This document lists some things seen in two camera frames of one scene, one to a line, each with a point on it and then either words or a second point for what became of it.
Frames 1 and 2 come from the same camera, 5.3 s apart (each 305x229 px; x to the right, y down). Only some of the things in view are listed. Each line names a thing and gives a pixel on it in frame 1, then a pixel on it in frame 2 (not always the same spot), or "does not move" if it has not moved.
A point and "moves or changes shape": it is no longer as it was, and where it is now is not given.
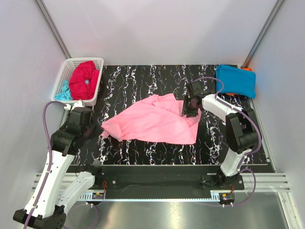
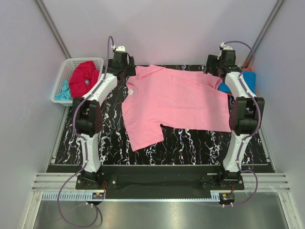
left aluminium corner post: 53,28 does not move
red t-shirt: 83,80 does not move
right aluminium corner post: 261,36 does not move
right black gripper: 185,111 → 212,60
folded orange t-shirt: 248,68 does not move
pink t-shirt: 156,119 moves or changes shape
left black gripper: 98,131 → 130,70
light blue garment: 66,95 does not move
